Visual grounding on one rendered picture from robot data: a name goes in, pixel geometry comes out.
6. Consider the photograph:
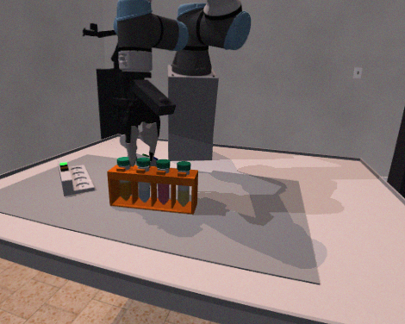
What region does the orange test tube rack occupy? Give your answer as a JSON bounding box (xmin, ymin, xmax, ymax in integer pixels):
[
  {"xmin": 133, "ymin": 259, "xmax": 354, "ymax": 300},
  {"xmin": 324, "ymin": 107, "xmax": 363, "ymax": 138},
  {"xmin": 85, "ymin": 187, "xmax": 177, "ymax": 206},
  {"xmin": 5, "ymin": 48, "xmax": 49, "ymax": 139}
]
[{"xmin": 107, "ymin": 165, "xmax": 198, "ymax": 215}]

